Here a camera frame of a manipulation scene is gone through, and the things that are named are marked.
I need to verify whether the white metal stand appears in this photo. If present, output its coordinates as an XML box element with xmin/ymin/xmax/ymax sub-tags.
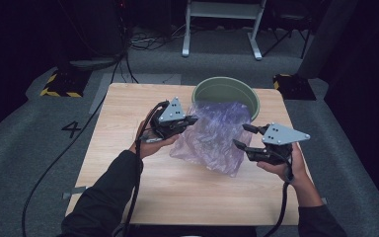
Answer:
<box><xmin>182</xmin><ymin>0</ymin><xmax>267</xmax><ymax>61</ymax></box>

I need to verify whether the purple plastic bag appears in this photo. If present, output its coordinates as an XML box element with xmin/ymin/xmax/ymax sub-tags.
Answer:
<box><xmin>169</xmin><ymin>101</ymin><xmax>254</xmax><ymax>178</ymax></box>

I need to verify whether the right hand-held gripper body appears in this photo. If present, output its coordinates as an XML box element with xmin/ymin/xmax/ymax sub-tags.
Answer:
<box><xmin>246</xmin><ymin>122</ymin><xmax>311</xmax><ymax>166</ymax></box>

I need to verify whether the hand-held gripper cable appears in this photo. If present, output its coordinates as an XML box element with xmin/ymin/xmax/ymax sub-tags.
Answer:
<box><xmin>112</xmin><ymin>100</ymin><xmax>171</xmax><ymax>237</ymax></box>
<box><xmin>265</xmin><ymin>154</ymin><xmax>294</xmax><ymax>237</ymax></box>

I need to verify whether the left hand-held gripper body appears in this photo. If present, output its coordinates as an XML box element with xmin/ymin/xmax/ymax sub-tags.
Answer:
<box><xmin>149</xmin><ymin>97</ymin><xmax>189</xmax><ymax>141</ymax></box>

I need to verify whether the tangle of floor cables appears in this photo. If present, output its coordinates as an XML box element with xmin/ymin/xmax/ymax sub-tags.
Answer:
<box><xmin>127</xmin><ymin>24</ymin><xmax>191</xmax><ymax>52</ymax></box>

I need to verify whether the right hand-held gripper cable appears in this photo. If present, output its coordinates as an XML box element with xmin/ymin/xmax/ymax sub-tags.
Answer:
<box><xmin>265</xmin><ymin>154</ymin><xmax>294</xmax><ymax>237</ymax></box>

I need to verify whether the left hand-held gripper cable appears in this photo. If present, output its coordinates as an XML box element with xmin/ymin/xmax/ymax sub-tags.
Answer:
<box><xmin>112</xmin><ymin>100</ymin><xmax>171</xmax><ymax>237</ymax></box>

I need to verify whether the yellow-black striped floor base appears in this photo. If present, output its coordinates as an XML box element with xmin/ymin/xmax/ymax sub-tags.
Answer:
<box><xmin>39</xmin><ymin>68</ymin><xmax>92</xmax><ymax>99</ymax></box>
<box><xmin>272</xmin><ymin>73</ymin><xmax>318</xmax><ymax>101</ymax></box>

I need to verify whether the person's left hand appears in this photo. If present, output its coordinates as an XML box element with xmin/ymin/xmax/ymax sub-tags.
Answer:
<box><xmin>128</xmin><ymin>119</ymin><xmax>181</xmax><ymax>160</ymax></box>

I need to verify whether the black folding stand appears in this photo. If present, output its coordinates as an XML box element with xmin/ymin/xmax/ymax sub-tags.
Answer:
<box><xmin>263</xmin><ymin>9</ymin><xmax>312</xmax><ymax>60</ymax></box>

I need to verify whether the green ribbed plastic bin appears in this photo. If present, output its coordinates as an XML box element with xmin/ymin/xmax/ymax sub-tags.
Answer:
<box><xmin>191</xmin><ymin>76</ymin><xmax>262</xmax><ymax>122</ymax></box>

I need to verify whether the grey pillar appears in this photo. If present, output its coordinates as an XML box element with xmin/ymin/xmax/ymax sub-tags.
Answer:
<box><xmin>296</xmin><ymin>0</ymin><xmax>359</xmax><ymax>80</ymax></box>

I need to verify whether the black floor cable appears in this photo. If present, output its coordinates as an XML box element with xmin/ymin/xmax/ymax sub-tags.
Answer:
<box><xmin>21</xmin><ymin>52</ymin><xmax>129</xmax><ymax>237</ymax></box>

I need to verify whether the person's right hand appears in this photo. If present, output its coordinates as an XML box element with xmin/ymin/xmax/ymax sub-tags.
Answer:
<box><xmin>257</xmin><ymin>142</ymin><xmax>310</xmax><ymax>189</ymax></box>

